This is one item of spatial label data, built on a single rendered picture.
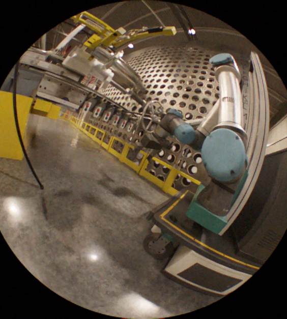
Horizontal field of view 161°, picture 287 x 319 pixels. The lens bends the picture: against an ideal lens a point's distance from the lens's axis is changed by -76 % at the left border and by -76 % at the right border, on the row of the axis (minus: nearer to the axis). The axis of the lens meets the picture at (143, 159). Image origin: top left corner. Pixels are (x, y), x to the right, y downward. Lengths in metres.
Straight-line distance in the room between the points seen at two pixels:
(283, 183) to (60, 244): 1.00
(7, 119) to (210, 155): 1.34
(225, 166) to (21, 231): 0.81
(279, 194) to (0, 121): 1.80
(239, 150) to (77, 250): 0.69
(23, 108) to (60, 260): 1.10
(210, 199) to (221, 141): 0.20
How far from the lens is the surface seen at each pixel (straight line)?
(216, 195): 0.38
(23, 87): 1.61
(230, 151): 0.25
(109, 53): 1.53
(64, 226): 0.66
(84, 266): 0.57
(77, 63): 1.55
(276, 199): 0.56
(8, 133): 1.22
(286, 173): 0.58
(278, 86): 11.53
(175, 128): 0.40
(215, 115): 0.52
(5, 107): 1.22
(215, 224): 0.40
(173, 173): 1.54
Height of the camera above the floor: 0.56
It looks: 9 degrees down
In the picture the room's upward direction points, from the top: 24 degrees clockwise
